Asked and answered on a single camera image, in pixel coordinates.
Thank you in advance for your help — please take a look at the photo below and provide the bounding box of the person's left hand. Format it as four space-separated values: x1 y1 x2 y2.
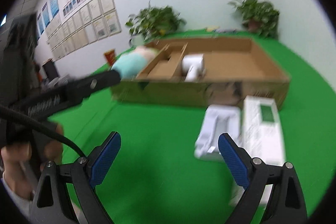
0 123 64 201

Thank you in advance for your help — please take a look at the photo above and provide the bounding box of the right potted green plant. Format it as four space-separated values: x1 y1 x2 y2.
228 0 280 39

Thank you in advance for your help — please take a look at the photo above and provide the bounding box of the pink and teal plush toy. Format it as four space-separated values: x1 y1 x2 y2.
111 46 159 79

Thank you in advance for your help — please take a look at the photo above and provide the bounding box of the colourful tissue pack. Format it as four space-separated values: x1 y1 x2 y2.
217 29 237 34

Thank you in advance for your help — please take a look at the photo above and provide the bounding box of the potted green plant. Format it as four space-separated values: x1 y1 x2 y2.
125 2 186 41
228 0 280 39

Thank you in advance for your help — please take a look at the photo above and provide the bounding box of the red paper cup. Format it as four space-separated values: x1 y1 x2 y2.
104 50 116 67

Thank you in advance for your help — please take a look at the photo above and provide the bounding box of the brown cardboard box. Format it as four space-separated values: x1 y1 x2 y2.
111 36 290 107

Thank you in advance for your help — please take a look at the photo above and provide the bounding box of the white box with green label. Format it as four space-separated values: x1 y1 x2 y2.
236 96 286 166

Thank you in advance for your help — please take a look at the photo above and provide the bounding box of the left potted green plant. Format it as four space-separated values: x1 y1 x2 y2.
125 2 186 41

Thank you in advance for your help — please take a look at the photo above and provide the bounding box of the white hair dryer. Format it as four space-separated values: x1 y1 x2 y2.
182 54 206 82

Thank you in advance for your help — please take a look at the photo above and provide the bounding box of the white hair dryer nozzle pack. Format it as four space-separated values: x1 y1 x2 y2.
194 105 241 162

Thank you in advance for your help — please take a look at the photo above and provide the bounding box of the black cable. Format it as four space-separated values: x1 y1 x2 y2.
0 104 87 159

